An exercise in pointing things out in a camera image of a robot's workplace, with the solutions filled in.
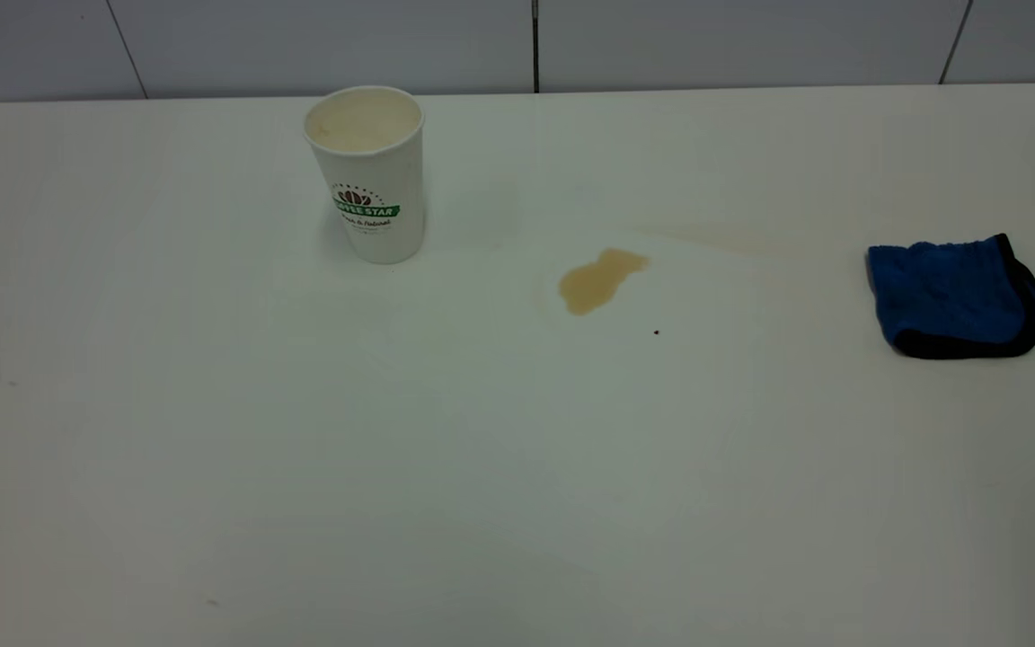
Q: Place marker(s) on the white paper coffee cup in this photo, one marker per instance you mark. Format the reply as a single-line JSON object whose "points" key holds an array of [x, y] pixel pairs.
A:
{"points": [[374, 171]]}

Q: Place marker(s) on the blue cloth with black trim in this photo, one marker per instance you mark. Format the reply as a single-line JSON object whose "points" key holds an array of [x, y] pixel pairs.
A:
{"points": [[949, 288]]}

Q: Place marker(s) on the brown coffee spill puddle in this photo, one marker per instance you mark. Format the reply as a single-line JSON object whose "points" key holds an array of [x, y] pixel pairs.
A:
{"points": [[594, 283]]}

